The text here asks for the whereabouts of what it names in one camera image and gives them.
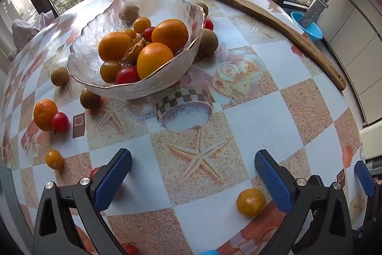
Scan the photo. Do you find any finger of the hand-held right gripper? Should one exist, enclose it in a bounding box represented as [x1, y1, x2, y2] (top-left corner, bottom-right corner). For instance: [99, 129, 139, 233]
[354, 161, 377, 198]

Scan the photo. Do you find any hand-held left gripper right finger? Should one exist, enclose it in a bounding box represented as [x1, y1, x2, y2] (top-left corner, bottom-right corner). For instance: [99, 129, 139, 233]
[254, 149, 355, 255]

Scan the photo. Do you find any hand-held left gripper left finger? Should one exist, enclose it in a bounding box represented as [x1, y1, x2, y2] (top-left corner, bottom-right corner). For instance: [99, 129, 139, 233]
[33, 148, 132, 255]

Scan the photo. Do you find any clear glass bowl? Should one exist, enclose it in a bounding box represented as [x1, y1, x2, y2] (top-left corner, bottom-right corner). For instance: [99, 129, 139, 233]
[66, 0, 206, 100]

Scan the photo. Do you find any printed checkered tablecloth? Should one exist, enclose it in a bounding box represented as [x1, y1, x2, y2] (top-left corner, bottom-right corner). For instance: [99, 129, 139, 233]
[0, 0, 363, 255]

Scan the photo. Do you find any brownish yellow cherry tomato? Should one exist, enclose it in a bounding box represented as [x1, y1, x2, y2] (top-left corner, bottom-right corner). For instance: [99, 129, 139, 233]
[100, 61, 122, 84]
[80, 88, 101, 110]

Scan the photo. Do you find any small mandarin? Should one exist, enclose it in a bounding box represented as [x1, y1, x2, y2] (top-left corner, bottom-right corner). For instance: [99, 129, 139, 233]
[33, 99, 58, 132]

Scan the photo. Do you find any large orange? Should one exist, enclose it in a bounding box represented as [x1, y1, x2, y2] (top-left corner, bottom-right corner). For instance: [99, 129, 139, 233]
[152, 19, 189, 54]
[137, 42, 174, 80]
[98, 32, 132, 62]

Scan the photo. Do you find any dry brown fruit husk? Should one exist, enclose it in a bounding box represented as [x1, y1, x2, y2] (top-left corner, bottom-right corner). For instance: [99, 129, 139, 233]
[122, 36, 151, 65]

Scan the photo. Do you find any white cabinet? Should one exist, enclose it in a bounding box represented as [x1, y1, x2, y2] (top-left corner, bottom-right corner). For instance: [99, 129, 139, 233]
[325, 0, 382, 127]

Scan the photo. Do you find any blue plastic basin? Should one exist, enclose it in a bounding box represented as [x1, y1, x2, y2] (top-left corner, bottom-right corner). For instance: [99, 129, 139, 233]
[291, 11, 324, 41]

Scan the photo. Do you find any metal grater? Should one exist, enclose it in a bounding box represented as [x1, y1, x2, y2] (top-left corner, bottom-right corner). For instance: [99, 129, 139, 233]
[298, 0, 329, 29]

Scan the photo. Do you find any grey cloth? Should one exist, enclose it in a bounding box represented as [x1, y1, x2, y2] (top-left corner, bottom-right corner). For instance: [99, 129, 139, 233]
[12, 11, 55, 48]

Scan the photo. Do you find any long wooden board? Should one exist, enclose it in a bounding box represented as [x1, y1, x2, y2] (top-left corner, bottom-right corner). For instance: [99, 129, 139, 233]
[140, 0, 347, 91]

